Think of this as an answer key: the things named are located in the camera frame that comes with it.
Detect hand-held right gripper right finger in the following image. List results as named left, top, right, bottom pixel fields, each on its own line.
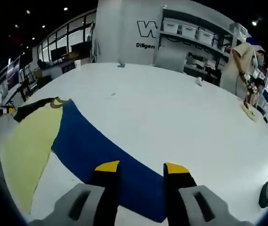
left=163, top=161, right=254, bottom=226

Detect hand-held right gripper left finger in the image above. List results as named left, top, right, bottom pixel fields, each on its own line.
left=29, top=160, right=121, bottom=226

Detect yellow blue black garment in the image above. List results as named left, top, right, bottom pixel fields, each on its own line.
left=0, top=96, right=170, bottom=223

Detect black computer monitor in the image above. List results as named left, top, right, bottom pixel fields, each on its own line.
left=50, top=46, right=67, bottom=62

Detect grey hanging cloth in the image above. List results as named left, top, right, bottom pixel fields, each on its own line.
left=90, top=21, right=102, bottom=63

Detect ceiling spot lights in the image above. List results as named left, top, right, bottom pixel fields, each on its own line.
left=13, top=7, right=259, bottom=31

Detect grey chair back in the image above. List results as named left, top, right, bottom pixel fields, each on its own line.
left=154, top=48, right=187, bottom=73

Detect grey metal shelf rack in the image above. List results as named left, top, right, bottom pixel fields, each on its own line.
left=159, top=6, right=252, bottom=79

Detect white storage bin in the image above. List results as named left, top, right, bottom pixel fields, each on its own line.
left=163, top=21, right=179, bottom=34
left=197, top=29, right=213, bottom=44
left=182, top=24, right=197, bottom=37

